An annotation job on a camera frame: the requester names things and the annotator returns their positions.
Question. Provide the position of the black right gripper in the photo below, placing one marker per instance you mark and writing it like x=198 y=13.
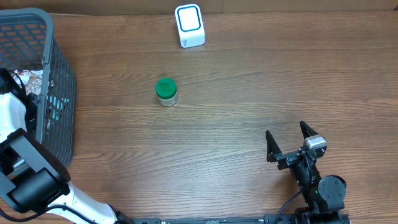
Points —
x=275 y=154

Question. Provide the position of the green lid white jar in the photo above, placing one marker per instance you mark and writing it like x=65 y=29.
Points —
x=166 y=91

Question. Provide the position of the beige clear snack pouch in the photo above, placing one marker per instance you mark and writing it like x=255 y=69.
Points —
x=31 y=79

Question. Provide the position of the teal white packet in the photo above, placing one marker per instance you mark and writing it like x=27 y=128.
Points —
x=57 y=106

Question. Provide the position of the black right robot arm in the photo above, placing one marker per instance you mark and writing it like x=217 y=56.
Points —
x=319 y=199

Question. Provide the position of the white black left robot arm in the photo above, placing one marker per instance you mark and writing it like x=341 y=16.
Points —
x=32 y=179

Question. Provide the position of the white barcode scanner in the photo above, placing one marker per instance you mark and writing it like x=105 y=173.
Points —
x=190 y=26

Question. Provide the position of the grey plastic mesh basket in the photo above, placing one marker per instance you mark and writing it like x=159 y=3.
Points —
x=28 y=42

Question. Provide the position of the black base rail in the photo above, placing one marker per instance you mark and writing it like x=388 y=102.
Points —
x=202 y=221

